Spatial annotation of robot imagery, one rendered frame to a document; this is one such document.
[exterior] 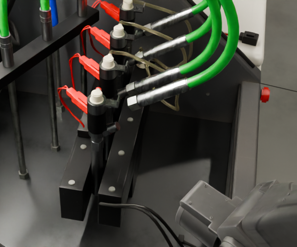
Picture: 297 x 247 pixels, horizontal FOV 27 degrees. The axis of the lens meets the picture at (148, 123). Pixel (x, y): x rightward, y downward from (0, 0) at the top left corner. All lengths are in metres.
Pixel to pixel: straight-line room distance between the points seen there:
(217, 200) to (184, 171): 0.50
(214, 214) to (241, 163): 0.38
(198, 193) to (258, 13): 0.72
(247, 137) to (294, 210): 0.58
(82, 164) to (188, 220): 0.32
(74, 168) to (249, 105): 0.37
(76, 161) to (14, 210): 0.19
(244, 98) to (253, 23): 0.21
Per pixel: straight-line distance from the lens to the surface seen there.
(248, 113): 1.15
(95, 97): 0.87
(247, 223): 0.59
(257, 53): 1.25
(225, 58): 0.79
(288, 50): 2.95
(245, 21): 1.33
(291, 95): 2.70
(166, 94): 0.84
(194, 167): 1.20
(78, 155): 1.01
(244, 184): 1.03
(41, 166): 1.20
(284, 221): 0.55
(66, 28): 1.07
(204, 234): 0.71
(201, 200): 0.70
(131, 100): 0.86
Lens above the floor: 1.73
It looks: 45 degrees down
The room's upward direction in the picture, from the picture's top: 4 degrees clockwise
